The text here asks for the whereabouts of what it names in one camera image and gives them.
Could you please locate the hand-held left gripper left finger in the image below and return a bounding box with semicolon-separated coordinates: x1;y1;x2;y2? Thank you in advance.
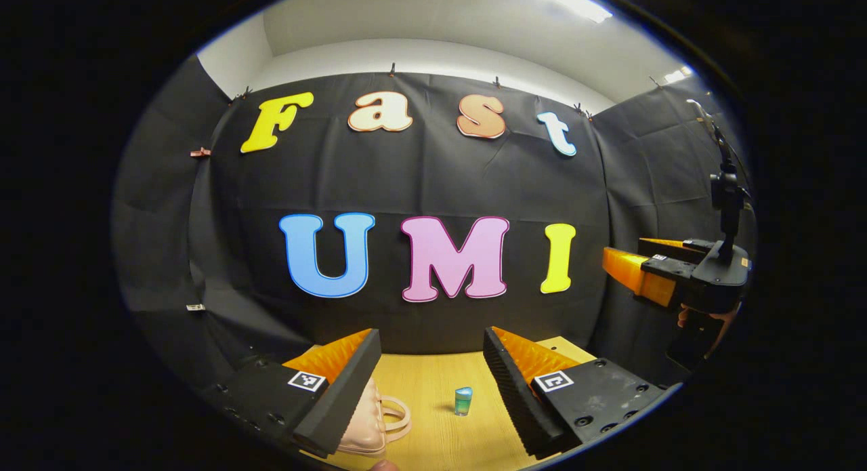
207;328;383;458

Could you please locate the black backdrop cloth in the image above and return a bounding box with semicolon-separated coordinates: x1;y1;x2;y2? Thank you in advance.
112;54;756;390

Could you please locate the pink suitcase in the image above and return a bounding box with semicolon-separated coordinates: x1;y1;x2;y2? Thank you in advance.
337;377;413;457

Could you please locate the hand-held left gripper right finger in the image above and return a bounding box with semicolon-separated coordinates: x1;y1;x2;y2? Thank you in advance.
483;326;678;460

